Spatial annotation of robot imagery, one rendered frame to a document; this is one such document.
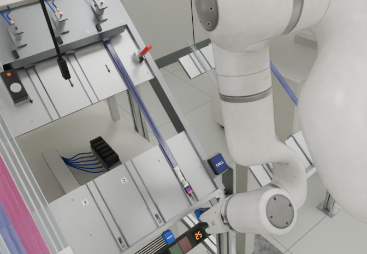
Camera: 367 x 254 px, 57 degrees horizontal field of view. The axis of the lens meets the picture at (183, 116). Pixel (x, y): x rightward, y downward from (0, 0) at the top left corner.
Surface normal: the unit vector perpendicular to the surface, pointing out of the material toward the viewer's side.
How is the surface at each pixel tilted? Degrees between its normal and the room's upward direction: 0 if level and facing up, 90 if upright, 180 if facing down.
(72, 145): 0
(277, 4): 86
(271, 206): 41
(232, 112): 84
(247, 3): 82
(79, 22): 45
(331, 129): 70
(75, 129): 0
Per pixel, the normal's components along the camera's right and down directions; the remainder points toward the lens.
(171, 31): 0.60, 0.43
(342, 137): -0.59, 0.10
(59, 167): -0.09, -0.81
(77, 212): 0.36, -0.27
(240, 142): -0.46, 0.43
